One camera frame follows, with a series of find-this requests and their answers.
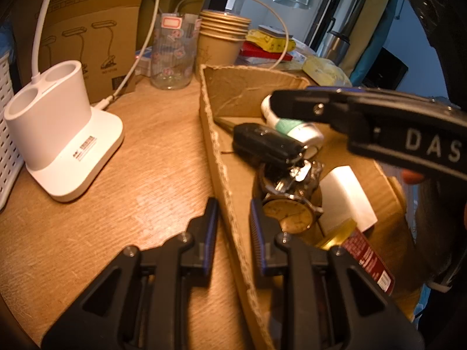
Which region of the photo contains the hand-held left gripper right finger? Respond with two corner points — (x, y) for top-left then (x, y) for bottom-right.
(249, 199), (426, 350)

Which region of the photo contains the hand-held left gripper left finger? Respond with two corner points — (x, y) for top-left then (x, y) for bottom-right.
(41, 197), (219, 350)

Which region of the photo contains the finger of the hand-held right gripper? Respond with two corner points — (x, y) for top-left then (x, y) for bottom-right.
(272, 90), (373, 136)
(306, 85), (413, 97)

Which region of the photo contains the white green-label pill bottle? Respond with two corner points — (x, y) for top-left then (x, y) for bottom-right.
(261, 94), (325, 147)

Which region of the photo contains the black strap wristwatch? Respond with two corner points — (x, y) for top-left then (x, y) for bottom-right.
(258, 164), (323, 234)

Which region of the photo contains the black car key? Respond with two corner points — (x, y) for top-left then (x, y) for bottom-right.
(233, 123), (305, 165)

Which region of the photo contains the cardboard box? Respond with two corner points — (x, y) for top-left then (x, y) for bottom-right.
(199, 64), (426, 350)

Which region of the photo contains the silver key bunch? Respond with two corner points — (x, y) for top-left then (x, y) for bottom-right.
(272, 160), (323, 194)

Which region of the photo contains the person's right forearm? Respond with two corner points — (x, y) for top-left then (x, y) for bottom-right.
(414, 180), (467, 292)

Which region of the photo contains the person's right hand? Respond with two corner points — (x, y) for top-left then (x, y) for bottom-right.
(400, 169), (427, 187)

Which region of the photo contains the cream tissue pack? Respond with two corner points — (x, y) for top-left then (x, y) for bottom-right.
(302, 56), (353, 88)

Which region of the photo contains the steel tumbler with black lid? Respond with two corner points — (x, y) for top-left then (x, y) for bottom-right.
(323, 18), (353, 62)

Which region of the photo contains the white paper box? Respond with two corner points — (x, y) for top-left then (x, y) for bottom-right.
(292, 42), (316, 62)

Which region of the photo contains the black monitor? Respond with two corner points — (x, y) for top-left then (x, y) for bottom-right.
(363, 47), (408, 89)

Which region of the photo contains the red book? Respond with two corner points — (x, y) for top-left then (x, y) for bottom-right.
(241, 42), (294, 62)

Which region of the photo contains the yellow tissue packet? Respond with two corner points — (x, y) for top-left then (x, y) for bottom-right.
(246, 29), (295, 53)

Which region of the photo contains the white and black power bank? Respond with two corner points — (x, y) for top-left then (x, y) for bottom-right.
(258, 25), (287, 39)

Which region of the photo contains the stack of brown paper cups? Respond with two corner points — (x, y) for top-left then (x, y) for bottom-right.
(196, 9), (252, 81)

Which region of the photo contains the clear glass with stickers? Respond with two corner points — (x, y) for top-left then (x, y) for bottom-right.
(150, 12), (199, 90)

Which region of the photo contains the white lamp base holder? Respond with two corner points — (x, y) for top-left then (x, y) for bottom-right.
(4, 0), (125, 203)

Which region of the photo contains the white plastic basket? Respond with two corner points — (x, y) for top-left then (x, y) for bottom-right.
(0, 56), (24, 212)

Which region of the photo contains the brown lamp packaging box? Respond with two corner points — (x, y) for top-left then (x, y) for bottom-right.
(11, 0), (161, 104)

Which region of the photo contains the white charging cable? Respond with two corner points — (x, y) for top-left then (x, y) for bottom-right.
(174, 0), (295, 71)

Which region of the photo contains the black sliding door frame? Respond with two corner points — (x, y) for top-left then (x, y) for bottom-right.
(306, 0), (365, 50)

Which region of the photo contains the white lamp power cable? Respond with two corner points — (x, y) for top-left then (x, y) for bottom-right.
(91, 0), (163, 112)

